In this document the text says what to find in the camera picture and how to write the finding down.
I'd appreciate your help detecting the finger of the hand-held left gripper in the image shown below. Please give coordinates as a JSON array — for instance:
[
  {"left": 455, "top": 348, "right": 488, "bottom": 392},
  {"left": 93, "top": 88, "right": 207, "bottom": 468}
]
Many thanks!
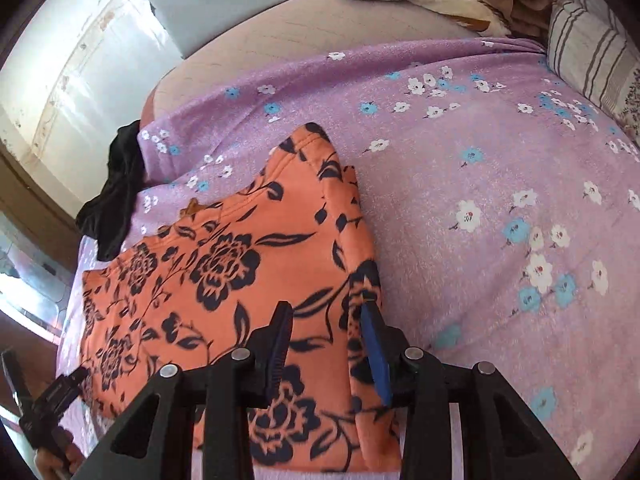
[
  {"left": 52, "top": 365, "right": 89, "bottom": 395},
  {"left": 1, "top": 349, "right": 26, "bottom": 413}
]

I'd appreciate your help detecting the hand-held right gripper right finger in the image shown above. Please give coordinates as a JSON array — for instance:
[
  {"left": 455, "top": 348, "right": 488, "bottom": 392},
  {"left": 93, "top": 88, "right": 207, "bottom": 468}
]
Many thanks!
[{"left": 360, "top": 299, "right": 581, "bottom": 480}]

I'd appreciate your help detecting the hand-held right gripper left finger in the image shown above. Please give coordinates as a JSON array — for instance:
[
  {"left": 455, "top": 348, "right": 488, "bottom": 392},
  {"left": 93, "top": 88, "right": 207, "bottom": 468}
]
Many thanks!
[{"left": 87, "top": 301, "right": 296, "bottom": 480}]

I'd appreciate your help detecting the orange black floral garment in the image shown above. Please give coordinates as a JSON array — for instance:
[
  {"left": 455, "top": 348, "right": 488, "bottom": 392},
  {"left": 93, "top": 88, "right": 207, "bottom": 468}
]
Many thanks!
[{"left": 80, "top": 121, "right": 403, "bottom": 475}]

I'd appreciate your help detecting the person's left hand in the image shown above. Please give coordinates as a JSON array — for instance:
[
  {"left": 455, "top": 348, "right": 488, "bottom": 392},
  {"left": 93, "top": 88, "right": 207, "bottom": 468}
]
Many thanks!
[{"left": 34, "top": 441, "right": 87, "bottom": 480}]

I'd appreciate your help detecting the brown stained glass door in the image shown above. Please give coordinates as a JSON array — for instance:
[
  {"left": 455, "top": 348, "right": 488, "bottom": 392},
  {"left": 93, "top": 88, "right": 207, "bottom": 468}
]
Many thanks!
[{"left": 0, "top": 150, "right": 83, "bottom": 361}]

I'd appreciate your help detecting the purple floral bed sheet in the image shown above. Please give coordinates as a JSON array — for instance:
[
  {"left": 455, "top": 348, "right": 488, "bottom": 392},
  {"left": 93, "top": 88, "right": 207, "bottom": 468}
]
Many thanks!
[{"left": 55, "top": 37, "right": 640, "bottom": 480}]

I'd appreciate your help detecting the pink mattress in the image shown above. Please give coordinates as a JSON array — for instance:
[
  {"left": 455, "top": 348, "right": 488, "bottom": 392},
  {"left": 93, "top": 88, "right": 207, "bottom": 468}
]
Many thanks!
[{"left": 141, "top": 0, "right": 546, "bottom": 126}]

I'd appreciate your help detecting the grey pillow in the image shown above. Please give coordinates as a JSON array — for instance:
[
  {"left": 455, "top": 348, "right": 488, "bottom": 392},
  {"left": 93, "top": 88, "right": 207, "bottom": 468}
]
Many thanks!
[{"left": 134, "top": 0, "right": 361, "bottom": 59}]

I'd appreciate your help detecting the striped pillow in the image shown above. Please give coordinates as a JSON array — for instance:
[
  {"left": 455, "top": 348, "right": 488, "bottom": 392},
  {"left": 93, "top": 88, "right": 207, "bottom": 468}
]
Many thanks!
[{"left": 546, "top": 0, "right": 640, "bottom": 138}]

